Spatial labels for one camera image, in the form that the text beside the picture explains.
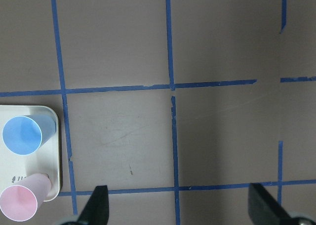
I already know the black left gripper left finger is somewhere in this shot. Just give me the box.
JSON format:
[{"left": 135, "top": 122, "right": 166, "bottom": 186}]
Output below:
[{"left": 76, "top": 185, "right": 109, "bottom": 225}]

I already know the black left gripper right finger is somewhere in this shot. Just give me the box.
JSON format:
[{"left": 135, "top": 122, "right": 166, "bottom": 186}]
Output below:
[{"left": 248, "top": 183, "right": 291, "bottom": 225}]

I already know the pink ikea cup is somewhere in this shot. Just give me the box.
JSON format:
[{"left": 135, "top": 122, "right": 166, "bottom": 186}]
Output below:
[{"left": 0, "top": 173, "right": 52, "bottom": 222}]

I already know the light blue cup far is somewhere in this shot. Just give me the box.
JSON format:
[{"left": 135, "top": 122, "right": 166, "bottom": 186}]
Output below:
[{"left": 2, "top": 114, "right": 56, "bottom": 156}]

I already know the beige serving tray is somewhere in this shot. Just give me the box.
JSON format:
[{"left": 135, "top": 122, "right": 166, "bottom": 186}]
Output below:
[{"left": 0, "top": 105, "right": 62, "bottom": 202}]

